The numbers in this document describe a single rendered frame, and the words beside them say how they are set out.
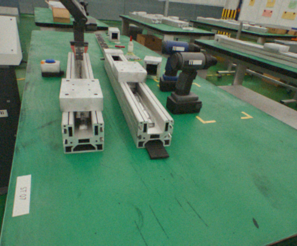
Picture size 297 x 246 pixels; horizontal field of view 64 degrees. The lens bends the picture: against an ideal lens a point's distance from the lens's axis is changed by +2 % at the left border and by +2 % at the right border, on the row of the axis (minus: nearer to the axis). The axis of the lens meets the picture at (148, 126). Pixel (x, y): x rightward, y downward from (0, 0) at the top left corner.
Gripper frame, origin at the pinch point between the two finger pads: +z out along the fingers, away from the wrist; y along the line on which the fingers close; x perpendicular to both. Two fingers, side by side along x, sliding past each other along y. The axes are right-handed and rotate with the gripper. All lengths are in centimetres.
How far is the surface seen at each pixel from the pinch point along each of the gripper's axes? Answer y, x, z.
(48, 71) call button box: -14.3, -31.5, -0.1
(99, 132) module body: 4, -95, -3
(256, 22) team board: 263, 191, -17
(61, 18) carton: -20, 196, -2
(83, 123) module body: 0, -90, -3
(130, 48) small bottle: 37.0, 33.2, -0.3
